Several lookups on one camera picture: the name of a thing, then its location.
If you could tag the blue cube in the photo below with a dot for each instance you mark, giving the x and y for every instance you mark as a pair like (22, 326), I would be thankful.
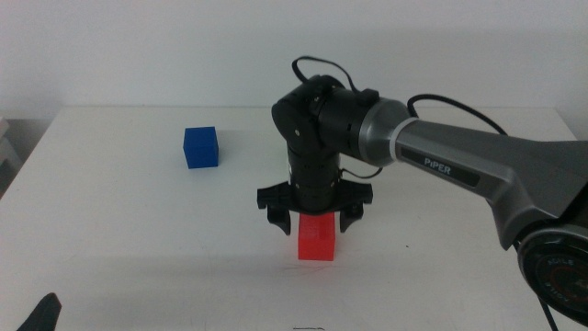
(201, 148)

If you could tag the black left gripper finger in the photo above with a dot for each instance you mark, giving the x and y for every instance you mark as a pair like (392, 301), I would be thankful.
(43, 315)

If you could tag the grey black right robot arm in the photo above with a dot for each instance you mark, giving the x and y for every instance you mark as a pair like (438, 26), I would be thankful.
(459, 151)

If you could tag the red cube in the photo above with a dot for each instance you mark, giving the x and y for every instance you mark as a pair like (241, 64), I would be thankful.
(317, 243)

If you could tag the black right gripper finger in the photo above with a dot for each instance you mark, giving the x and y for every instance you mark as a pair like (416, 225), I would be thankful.
(280, 220)
(350, 217)

